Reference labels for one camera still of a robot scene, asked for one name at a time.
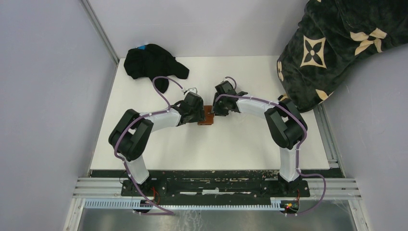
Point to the aluminium rail frame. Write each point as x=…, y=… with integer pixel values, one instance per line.
x=334, y=204

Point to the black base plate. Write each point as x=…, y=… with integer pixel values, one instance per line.
x=234, y=187

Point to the black patterned blanket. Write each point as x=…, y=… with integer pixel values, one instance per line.
x=332, y=36

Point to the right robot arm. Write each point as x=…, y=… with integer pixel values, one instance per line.
x=287, y=127

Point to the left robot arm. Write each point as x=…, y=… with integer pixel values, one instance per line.
x=130, y=136

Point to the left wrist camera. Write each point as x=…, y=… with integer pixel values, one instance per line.
x=192, y=90

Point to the black cloth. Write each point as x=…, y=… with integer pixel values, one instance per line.
x=151, y=61

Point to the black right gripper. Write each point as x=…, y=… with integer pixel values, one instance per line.
x=220, y=112

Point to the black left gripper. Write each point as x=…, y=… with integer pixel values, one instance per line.
x=200, y=116

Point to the brown leather card holder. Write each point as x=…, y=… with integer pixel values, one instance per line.
x=209, y=116

